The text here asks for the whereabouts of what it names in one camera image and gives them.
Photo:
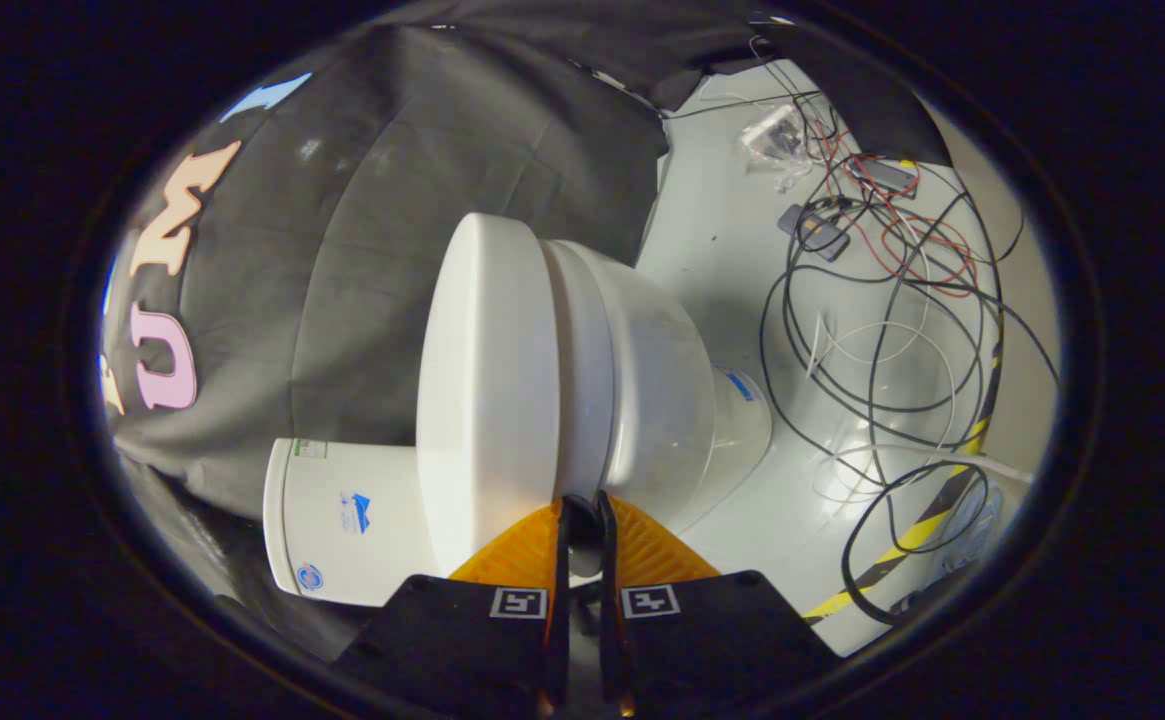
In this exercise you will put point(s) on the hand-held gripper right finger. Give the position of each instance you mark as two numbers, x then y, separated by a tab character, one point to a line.
712	640

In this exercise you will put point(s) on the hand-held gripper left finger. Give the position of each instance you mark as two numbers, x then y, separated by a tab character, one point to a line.
462	640

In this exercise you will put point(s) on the white toilet lid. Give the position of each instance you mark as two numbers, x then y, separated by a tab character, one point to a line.
487	400

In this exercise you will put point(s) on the white toilet tank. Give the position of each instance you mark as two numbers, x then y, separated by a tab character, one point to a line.
342	540

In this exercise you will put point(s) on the white toilet bowl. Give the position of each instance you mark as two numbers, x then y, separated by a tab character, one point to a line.
652	380

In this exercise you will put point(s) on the yellow black floor tape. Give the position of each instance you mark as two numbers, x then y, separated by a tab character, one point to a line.
917	535

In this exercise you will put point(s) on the small grey electronic device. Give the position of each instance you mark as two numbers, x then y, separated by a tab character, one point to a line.
814	232

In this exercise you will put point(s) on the black backdrop cloth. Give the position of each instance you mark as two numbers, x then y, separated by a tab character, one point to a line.
392	200

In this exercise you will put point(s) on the small dark electronic device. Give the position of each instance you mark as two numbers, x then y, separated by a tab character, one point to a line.
884	176

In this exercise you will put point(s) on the clear plastic bag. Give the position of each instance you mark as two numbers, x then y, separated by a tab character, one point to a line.
774	138

